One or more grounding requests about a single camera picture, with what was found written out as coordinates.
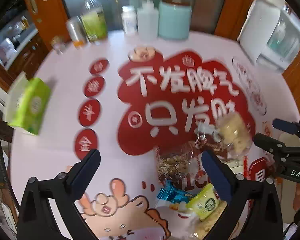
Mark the white cosmetics storage box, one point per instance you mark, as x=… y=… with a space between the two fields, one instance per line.
x=268 y=37

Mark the pale rice cracker packet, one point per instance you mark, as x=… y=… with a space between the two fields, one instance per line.
x=228 y=138

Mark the yellow-green snack packet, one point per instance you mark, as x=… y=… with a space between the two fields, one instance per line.
x=204 y=203

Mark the mint green canister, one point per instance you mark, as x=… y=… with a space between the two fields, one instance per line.
x=174 y=19

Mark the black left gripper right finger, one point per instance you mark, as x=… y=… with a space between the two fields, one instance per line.
x=265 y=218

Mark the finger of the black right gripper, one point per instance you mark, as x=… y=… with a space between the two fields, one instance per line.
x=276 y=148
x=287 y=126

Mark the green label glass bottle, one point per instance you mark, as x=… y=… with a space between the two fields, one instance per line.
x=93 y=20

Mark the pink printed table mat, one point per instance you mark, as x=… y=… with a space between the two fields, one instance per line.
x=128 y=99

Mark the small glass cup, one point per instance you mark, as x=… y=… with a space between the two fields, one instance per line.
x=58 y=45

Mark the white squeeze bottle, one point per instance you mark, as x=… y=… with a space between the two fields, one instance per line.
x=148 y=20

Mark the brown nut snack clear packet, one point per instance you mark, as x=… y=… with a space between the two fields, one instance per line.
x=179 y=163

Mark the blue snack packet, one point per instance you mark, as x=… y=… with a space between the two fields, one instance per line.
x=173 y=198

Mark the green tissue pack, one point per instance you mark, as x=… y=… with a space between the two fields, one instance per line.
x=26 y=104

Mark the silver can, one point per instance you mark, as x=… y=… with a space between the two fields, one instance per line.
x=76 y=31

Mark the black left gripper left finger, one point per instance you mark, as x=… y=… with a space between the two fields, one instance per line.
x=36 y=220

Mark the white pill bottle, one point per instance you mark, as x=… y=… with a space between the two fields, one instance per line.
x=129 y=19

